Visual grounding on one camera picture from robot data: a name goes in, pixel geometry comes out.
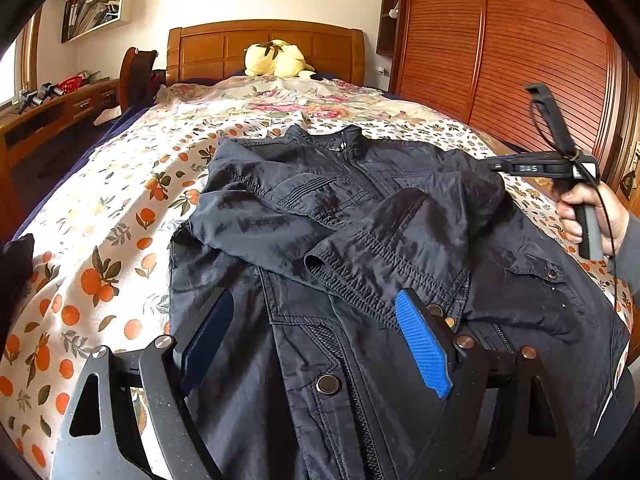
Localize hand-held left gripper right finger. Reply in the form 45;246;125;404
394;287;563;480

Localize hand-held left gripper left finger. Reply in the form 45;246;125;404
50;287;236;480

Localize black jacket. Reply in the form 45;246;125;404
167;124;631;480

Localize person's right forearm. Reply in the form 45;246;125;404
612;212;640;286

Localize person's right hand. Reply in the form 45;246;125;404
556;181;632;261

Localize wooden door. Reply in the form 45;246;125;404
600;50;640;211

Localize wooden slatted wardrobe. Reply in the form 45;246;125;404
376;0;640;181

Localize bed with orange-print sheet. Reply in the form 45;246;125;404
0;80;633;471

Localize dark blue garment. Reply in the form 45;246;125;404
0;234;36;346

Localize floral blanket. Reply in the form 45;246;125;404
155;76;451;128

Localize yellow plush toy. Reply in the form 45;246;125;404
244;39;316;79

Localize wooden chair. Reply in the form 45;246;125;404
119;46;166;116

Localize wooden desk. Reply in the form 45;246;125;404
0;77;123;241

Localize wooden headboard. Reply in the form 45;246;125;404
166;20;367;86

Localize black devices on desk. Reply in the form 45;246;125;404
19;82;66;113

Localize window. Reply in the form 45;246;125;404
0;10;43;111

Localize black file folders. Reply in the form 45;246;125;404
61;0;81;43

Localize brass door handle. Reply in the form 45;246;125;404
620;145;640;198

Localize cream wall shelf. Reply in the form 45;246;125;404
60;0;136;45

